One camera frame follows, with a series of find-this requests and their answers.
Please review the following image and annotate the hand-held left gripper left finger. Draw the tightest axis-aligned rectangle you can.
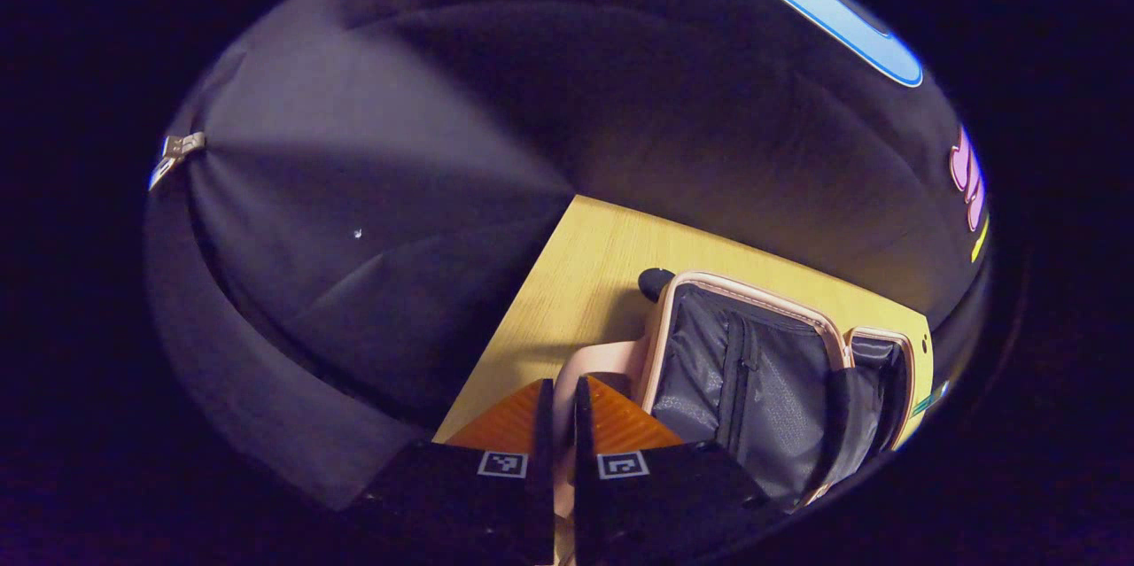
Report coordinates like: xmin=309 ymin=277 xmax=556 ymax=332
xmin=354 ymin=378 xmax=557 ymax=563

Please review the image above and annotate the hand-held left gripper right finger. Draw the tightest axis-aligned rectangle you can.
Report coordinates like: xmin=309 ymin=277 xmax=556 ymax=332
xmin=574 ymin=375 xmax=782 ymax=563

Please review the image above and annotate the pink suitcase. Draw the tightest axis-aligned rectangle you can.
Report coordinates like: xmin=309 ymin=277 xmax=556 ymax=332
xmin=554 ymin=267 xmax=918 ymax=518

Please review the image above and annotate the black backdrop cloth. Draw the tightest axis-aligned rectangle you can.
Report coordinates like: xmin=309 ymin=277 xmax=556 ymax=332
xmin=146 ymin=0 xmax=993 ymax=509

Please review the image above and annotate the silver metal clip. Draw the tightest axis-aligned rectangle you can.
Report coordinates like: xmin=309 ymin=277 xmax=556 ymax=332
xmin=148 ymin=131 xmax=207 ymax=192

